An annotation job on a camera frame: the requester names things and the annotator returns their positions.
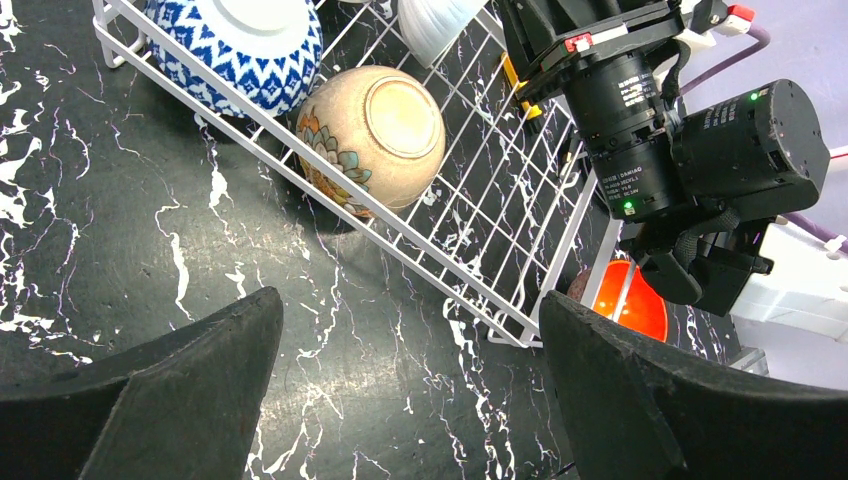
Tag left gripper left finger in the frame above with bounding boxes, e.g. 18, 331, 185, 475
1, 287, 284, 479

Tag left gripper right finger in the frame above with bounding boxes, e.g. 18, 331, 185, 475
539, 291, 847, 479

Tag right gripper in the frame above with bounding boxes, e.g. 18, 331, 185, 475
496, 0, 730, 223

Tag glossy orange bowl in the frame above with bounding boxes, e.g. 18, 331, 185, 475
592, 260, 669, 342

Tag plain white bowl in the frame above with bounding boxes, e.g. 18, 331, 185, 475
398, 0, 487, 53

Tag white wire dish rack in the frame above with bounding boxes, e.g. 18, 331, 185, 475
92, 1, 594, 348

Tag floral beige bowl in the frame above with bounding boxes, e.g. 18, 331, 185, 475
295, 65, 446, 213

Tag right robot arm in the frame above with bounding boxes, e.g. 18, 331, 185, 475
498, 1, 830, 315

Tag yellow black tool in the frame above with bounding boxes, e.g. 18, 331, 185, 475
501, 51, 543, 126

